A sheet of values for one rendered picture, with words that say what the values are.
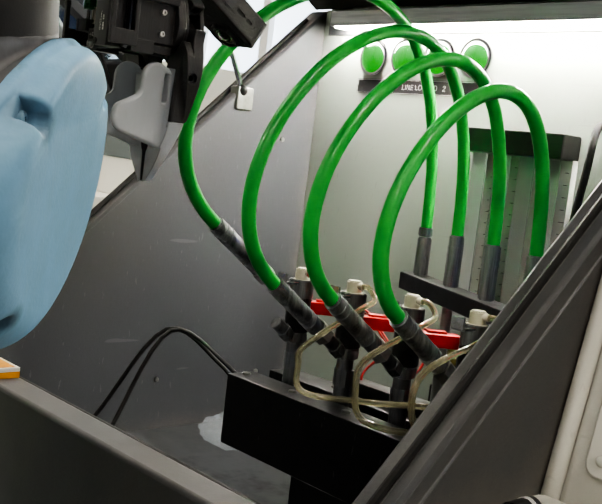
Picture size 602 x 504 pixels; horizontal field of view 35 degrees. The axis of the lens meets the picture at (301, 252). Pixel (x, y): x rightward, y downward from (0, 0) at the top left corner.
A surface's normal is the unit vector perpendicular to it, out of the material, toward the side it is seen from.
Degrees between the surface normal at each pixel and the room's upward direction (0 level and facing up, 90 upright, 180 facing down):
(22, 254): 97
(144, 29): 90
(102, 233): 90
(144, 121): 93
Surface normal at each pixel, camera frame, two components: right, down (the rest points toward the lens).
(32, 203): 0.97, 0.25
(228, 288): 0.67, 0.15
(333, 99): -0.73, -0.02
